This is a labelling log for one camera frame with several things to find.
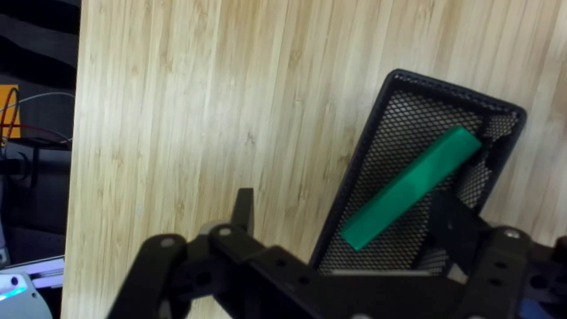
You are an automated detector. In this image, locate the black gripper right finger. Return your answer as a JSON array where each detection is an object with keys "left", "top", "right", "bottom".
[{"left": 424, "top": 191, "right": 567, "bottom": 319}]

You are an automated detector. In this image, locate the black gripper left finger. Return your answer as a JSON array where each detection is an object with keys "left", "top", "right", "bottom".
[{"left": 105, "top": 186, "right": 325, "bottom": 319}]

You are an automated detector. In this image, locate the green rectangular block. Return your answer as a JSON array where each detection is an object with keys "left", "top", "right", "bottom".
[{"left": 341, "top": 126, "right": 485, "bottom": 252}]

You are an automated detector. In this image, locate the black mesh box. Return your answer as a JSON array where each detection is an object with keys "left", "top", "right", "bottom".
[{"left": 307, "top": 67, "right": 529, "bottom": 278}]

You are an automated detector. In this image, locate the white and blue device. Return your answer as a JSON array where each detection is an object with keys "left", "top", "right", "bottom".
[{"left": 0, "top": 255, "right": 68, "bottom": 319}]

